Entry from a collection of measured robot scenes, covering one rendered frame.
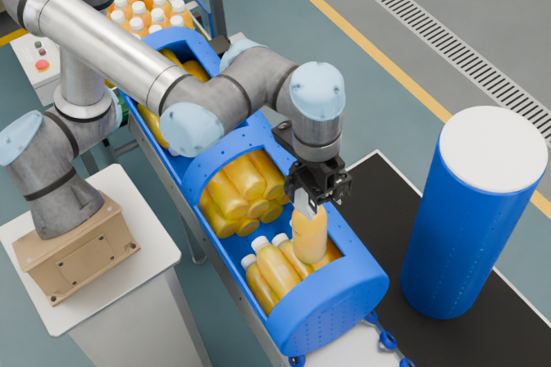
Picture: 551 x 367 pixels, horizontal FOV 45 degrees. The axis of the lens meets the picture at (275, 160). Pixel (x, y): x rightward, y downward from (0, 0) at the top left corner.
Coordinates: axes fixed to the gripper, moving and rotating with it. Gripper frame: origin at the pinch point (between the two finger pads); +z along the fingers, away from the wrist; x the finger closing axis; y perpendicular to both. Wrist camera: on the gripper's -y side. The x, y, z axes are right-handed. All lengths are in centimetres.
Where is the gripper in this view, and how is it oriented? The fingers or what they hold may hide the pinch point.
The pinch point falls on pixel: (309, 199)
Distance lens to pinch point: 119.8
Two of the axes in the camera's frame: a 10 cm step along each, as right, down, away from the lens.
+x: 8.5, -4.5, 2.6
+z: 0.4, 5.5, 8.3
